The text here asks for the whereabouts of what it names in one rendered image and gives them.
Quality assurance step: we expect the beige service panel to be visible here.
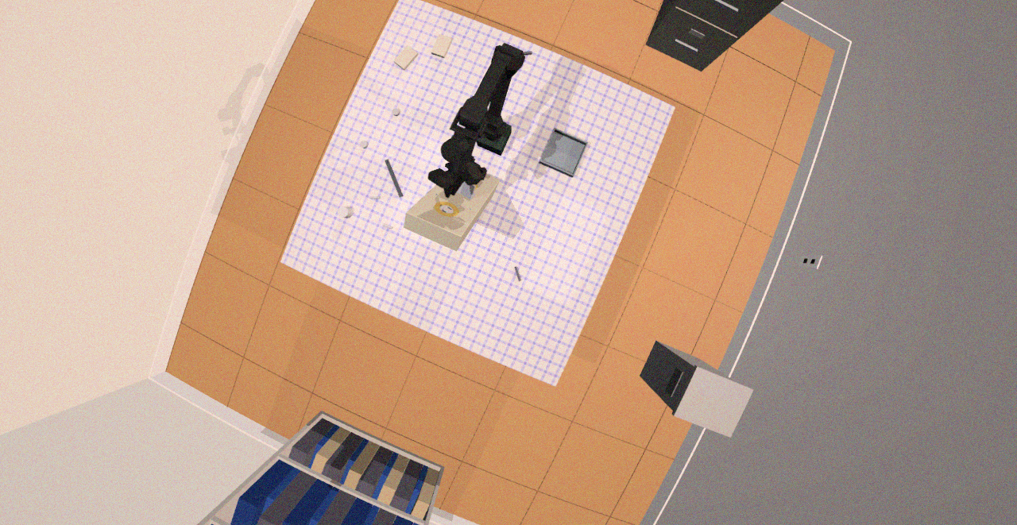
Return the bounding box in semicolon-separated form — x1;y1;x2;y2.
404;174;500;252

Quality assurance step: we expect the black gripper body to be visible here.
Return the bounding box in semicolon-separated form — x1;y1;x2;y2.
427;154;474;189

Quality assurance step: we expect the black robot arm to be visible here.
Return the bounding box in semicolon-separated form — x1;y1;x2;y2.
440;43;525;185

